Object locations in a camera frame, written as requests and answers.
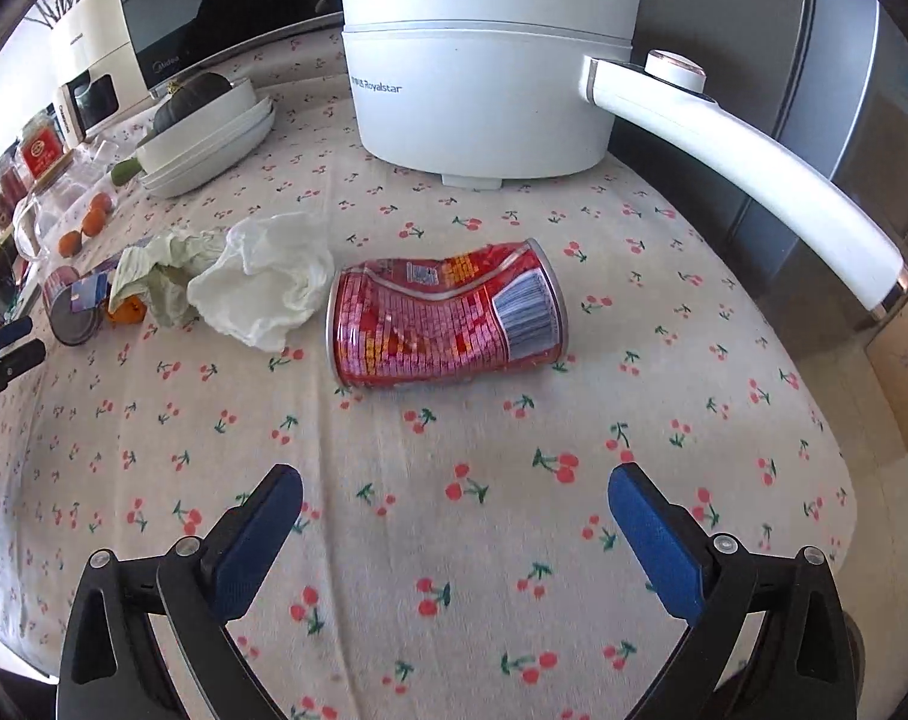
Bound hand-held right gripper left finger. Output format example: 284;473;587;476
55;463;305;720

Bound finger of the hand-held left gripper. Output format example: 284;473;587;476
0;339;48;392
0;315;35;355

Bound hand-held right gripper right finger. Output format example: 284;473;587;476
606;461;860;720

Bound crushed red drink can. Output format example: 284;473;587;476
325;238;570;391

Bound small blue packet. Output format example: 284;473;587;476
71;274;114;312

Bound orange wrapper piece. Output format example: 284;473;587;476
107;292;149;327

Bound clear box with oranges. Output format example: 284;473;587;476
11;136;125;263

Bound cherry print tablecloth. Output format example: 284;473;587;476
0;11;856;720

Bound red label jar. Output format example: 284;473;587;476
15;109;73;188

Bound white upright device wooden base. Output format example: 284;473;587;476
53;82;88;143

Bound white crumpled tissue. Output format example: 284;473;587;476
186;211;336;353

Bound stacked white bowls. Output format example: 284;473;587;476
134;79;276;200

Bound dark green squash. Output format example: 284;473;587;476
152;73;231;134

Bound cardboard box with white label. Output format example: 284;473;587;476
862;292;908;455

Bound white air fryer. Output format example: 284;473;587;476
49;0;151;128

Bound bare decorative branches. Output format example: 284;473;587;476
30;0;88;31

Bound black microwave oven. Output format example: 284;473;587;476
113;0;346;91

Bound white electric cooking pot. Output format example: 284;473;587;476
328;0;908;316

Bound grey refrigerator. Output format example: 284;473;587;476
634;0;908;331

